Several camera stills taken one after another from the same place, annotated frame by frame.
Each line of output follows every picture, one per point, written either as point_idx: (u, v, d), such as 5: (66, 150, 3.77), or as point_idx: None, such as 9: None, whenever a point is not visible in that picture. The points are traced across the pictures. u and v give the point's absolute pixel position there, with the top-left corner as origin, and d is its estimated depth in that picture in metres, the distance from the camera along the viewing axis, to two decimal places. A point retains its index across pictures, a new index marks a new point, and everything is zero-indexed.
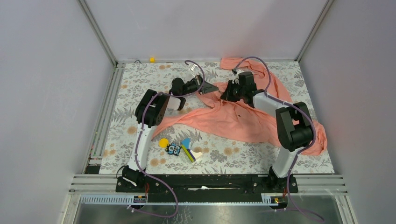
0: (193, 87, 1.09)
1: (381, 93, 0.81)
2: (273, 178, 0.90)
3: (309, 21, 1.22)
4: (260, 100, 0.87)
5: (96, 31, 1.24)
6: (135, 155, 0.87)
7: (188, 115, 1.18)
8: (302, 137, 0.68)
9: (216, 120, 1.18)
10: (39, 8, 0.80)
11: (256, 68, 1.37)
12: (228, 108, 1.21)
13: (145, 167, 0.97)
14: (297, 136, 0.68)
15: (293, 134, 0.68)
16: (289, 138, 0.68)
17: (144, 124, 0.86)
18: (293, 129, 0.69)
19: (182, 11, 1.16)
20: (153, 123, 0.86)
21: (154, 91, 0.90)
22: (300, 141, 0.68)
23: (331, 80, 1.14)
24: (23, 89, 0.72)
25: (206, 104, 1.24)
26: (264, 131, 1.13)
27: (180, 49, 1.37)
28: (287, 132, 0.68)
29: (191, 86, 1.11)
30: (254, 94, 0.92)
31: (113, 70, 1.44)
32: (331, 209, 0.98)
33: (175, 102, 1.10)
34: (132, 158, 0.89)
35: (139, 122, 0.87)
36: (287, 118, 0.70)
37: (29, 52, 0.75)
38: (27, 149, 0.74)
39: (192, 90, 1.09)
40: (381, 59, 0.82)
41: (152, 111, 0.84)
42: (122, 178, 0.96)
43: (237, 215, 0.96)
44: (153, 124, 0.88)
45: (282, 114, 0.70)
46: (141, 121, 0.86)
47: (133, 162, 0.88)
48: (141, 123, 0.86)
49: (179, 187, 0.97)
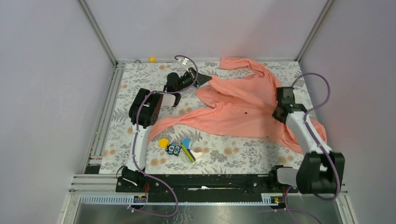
0: (188, 81, 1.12)
1: (382, 93, 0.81)
2: (273, 175, 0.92)
3: (309, 20, 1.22)
4: (295, 122, 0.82)
5: (96, 31, 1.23)
6: (133, 156, 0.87)
7: (190, 115, 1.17)
8: (320, 187, 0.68)
9: (216, 120, 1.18)
10: (39, 8, 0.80)
11: (256, 68, 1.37)
12: (230, 108, 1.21)
13: (144, 167, 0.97)
14: (315, 186, 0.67)
15: (312, 184, 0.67)
16: (307, 186, 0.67)
17: (139, 125, 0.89)
18: (315, 179, 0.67)
19: (182, 11, 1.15)
20: (148, 123, 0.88)
21: (147, 90, 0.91)
22: (316, 189, 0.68)
23: (331, 80, 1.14)
24: (23, 87, 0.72)
25: (208, 104, 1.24)
26: (264, 129, 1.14)
27: (180, 49, 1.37)
28: (307, 182, 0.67)
29: (186, 80, 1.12)
30: (291, 110, 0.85)
31: (113, 70, 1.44)
32: (331, 209, 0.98)
33: (169, 99, 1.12)
34: (130, 159, 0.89)
35: (133, 122, 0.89)
36: (314, 168, 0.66)
37: (29, 52, 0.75)
38: (27, 147, 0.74)
39: (187, 84, 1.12)
40: (382, 59, 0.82)
41: (145, 110, 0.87)
42: (122, 178, 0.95)
43: (237, 215, 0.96)
44: (149, 125, 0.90)
45: (312, 158, 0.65)
46: (135, 122, 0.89)
47: (131, 163, 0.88)
48: (136, 124, 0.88)
49: (179, 187, 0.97)
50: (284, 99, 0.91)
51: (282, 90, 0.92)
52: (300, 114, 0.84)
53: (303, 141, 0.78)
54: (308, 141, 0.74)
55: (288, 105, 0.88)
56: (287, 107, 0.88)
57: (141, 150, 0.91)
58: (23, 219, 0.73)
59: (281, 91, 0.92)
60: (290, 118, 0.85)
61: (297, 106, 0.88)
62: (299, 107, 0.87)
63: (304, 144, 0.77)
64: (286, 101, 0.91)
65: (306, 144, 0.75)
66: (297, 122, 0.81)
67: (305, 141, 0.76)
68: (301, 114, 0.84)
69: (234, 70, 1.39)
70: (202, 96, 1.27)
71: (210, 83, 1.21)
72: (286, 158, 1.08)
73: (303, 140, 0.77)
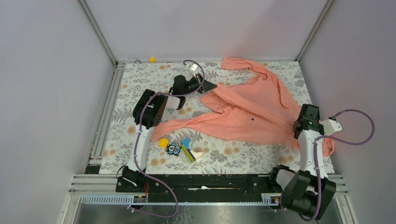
0: (194, 87, 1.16)
1: (382, 93, 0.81)
2: (275, 172, 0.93)
3: (309, 20, 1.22)
4: (306, 139, 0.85)
5: (96, 31, 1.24)
6: (134, 156, 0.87)
7: (197, 120, 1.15)
8: (301, 208, 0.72)
9: (223, 125, 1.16)
10: (39, 9, 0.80)
11: (258, 70, 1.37)
12: (237, 113, 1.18)
13: (144, 167, 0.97)
14: (296, 204, 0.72)
15: (293, 200, 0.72)
16: (288, 200, 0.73)
17: (143, 125, 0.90)
18: (299, 197, 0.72)
19: (182, 11, 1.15)
20: (151, 124, 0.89)
21: (152, 91, 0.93)
22: (297, 208, 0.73)
23: (330, 80, 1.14)
24: (23, 87, 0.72)
25: (215, 110, 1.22)
26: (273, 133, 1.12)
27: (180, 49, 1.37)
28: (290, 197, 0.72)
29: (192, 84, 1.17)
30: (308, 127, 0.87)
31: (113, 70, 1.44)
32: (330, 209, 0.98)
33: (173, 101, 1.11)
34: (131, 158, 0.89)
35: (137, 123, 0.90)
36: (301, 185, 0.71)
37: (29, 52, 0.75)
38: (27, 147, 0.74)
39: (193, 89, 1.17)
40: (382, 59, 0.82)
41: (149, 111, 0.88)
42: (122, 178, 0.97)
43: (237, 216, 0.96)
44: (152, 126, 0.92)
45: (301, 177, 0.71)
46: (138, 122, 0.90)
47: (131, 163, 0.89)
48: (138, 124, 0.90)
49: (179, 187, 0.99)
50: (305, 115, 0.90)
51: (309, 107, 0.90)
52: (313, 134, 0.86)
53: (304, 158, 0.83)
54: (308, 161, 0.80)
55: (307, 122, 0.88)
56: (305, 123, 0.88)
57: (143, 150, 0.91)
58: (23, 219, 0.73)
59: (307, 108, 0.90)
60: (302, 134, 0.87)
61: (315, 126, 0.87)
62: (317, 128, 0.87)
63: (303, 161, 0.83)
64: (307, 118, 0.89)
65: (305, 163, 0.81)
66: (307, 140, 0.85)
67: (305, 159, 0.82)
68: (315, 134, 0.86)
69: (234, 70, 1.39)
70: (208, 102, 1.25)
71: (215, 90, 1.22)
72: (286, 158, 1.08)
73: (305, 158, 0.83)
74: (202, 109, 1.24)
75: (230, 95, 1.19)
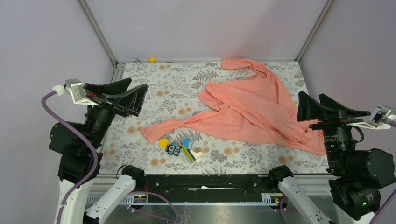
0: (105, 115, 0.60)
1: (388, 91, 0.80)
2: (273, 178, 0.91)
3: (310, 20, 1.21)
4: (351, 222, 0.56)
5: (96, 31, 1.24)
6: (117, 203, 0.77)
7: (194, 119, 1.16)
8: None
9: (220, 123, 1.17)
10: (39, 9, 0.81)
11: (258, 68, 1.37)
12: (233, 112, 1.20)
13: (139, 178, 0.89)
14: None
15: None
16: None
17: (92, 214, 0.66)
18: None
19: (182, 11, 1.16)
20: (96, 220, 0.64)
21: None
22: None
23: (333, 79, 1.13)
24: (26, 87, 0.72)
25: (211, 108, 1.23)
26: (269, 132, 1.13)
27: (180, 49, 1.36)
28: None
29: (102, 115, 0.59)
30: (357, 213, 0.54)
31: (113, 70, 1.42)
32: (331, 209, 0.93)
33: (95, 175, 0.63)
34: (119, 181, 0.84)
35: (86, 212, 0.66)
36: None
37: (29, 51, 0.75)
38: (32, 147, 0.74)
39: (105, 117, 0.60)
40: (385, 59, 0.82)
41: (88, 219, 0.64)
42: (125, 168, 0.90)
43: (236, 216, 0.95)
44: (97, 218, 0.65)
45: None
46: (86, 214, 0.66)
47: (129, 185, 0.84)
48: (92, 215, 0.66)
49: (179, 187, 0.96)
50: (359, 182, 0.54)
51: (371, 182, 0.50)
52: (366, 217, 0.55)
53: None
54: None
55: (359, 196, 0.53)
56: (351, 188, 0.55)
57: (116, 199, 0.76)
58: (30, 219, 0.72)
59: (371, 181, 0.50)
60: (347, 213, 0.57)
61: (372, 201, 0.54)
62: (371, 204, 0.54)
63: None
64: (357, 178, 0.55)
65: None
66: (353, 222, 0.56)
67: None
68: (369, 216, 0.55)
69: (234, 70, 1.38)
70: (206, 99, 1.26)
71: (207, 88, 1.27)
72: (286, 158, 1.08)
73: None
74: (202, 109, 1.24)
75: (222, 93, 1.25)
